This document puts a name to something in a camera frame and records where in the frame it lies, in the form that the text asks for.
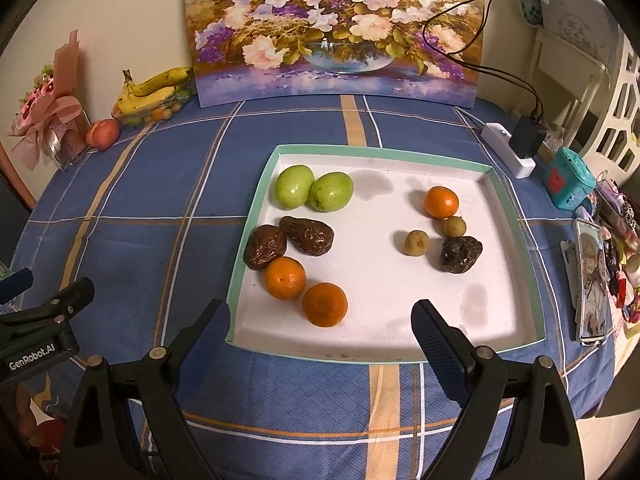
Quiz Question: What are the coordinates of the dark wrinkled salak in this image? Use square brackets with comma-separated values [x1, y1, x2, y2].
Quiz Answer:
[440, 236, 484, 275]

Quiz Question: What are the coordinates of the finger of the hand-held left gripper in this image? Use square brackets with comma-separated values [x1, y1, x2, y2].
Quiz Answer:
[0, 269, 34, 305]
[0, 277, 96, 333]

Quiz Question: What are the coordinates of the black cable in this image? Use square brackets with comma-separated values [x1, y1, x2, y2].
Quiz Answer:
[422, 0, 546, 126]

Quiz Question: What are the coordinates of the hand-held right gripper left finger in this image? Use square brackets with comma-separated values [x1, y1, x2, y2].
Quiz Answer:
[59, 298, 232, 480]

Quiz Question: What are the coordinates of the yellow banana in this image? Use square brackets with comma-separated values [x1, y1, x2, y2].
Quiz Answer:
[116, 85, 178, 116]
[122, 66, 195, 97]

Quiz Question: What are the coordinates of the white tray with teal rim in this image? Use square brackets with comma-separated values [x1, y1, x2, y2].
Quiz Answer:
[225, 144, 547, 365]

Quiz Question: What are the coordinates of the flower painting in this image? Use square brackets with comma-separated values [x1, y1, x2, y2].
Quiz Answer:
[181, 0, 487, 109]

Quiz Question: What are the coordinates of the clear plastic container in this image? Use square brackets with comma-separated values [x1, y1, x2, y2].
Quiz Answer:
[111, 85, 196, 127]

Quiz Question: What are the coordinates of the teal box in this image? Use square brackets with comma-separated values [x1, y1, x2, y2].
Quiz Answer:
[542, 146, 597, 209]

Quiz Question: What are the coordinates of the green jujube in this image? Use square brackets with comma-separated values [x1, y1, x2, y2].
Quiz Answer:
[306, 172, 355, 212]
[273, 164, 316, 210]

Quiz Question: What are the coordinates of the smartphone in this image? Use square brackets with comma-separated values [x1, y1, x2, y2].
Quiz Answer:
[574, 217, 613, 343]

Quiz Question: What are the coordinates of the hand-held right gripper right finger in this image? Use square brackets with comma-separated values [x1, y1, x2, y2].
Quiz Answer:
[410, 299, 586, 480]

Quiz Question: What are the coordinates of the white lattice chair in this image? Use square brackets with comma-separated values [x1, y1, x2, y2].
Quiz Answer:
[582, 25, 640, 176]

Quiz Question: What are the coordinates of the reddish brown salak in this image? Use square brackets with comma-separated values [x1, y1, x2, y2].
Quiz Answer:
[243, 225, 288, 271]

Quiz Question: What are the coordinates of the orange mandarin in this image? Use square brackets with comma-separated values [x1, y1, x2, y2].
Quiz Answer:
[263, 256, 307, 301]
[301, 282, 349, 328]
[424, 186, 460, 219]

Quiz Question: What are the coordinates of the pile of small trinkets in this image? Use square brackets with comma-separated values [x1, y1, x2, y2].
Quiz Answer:
[587, 170, 640, 323]

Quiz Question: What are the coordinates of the white power strip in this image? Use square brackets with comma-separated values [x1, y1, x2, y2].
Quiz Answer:
[481, 122, 537, 179]

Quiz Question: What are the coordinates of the pink flower bouquet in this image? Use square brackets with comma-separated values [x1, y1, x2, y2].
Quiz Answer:
[6, 30, 88, 171]

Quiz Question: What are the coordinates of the teal patterned bag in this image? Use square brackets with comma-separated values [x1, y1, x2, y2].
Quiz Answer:
[517, 0, 551, 28]

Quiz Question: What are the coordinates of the brown chair backrest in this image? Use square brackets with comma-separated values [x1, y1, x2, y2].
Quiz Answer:
[0, 142, 38, 211]

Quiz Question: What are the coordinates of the blue plaid tablecloth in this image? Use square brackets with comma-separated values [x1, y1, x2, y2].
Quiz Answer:
[10, 95, 626, 480]

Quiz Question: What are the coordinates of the black power adapter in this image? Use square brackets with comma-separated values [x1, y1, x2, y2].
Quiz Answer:
[509, 115, 548, 161]

